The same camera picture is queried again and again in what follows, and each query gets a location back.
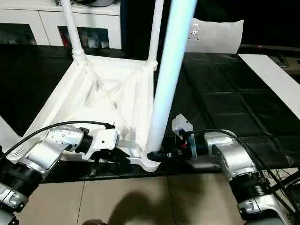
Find white plastic table top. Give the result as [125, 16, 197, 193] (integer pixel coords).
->
[6, 56, 162, 173]

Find white plastic table leg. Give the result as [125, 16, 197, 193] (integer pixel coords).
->
[61, 0, 89, 66]
[0, 115, 21, 146]
[145, 0, 199, 153]
[147, 0, 164, 69]

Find black left robot foot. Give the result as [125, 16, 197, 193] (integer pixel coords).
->
[82, 219, 108, 225]

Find black metal table leg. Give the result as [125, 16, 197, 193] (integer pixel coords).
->
[269, 172, 300, 192]

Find white flat board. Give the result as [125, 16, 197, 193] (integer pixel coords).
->
[238, 53, 300, 115]

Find white pillow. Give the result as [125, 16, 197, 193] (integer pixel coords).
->
[185, 17, 244, 54]

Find black box with gold label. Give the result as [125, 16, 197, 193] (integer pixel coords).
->
[120, 0, 195, 57]

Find dark low bench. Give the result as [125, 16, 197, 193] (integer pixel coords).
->
[239, 44, 300, 77]

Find grey round pot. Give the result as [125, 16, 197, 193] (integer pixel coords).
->
[77, 0, 115, 7]

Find white glass-door cabinet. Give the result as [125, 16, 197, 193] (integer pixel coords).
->
[0, 0, 122, 50]

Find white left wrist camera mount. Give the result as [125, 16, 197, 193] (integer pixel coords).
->
[85, 127, 120, 162]

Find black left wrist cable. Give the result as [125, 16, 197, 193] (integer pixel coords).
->
[0, 120, 115, 162]

